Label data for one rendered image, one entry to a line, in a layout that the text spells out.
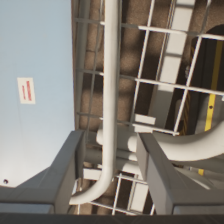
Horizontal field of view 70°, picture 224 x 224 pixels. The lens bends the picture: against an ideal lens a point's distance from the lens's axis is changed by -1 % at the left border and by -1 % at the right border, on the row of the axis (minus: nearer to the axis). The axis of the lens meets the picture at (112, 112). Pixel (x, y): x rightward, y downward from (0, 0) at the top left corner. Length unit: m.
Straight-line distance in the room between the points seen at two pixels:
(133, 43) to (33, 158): 0.60
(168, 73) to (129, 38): 0.48
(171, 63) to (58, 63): 0.18
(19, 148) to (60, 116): 0.10
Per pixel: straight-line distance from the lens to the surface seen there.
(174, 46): 0.30
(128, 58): 0.75
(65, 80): 0.25
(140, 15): 0.78
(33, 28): 0.27
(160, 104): 0.31
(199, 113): 0.47
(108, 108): 0.23
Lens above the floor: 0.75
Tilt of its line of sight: 72 degrees down
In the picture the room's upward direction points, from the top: 145 degrees counter-clockwise
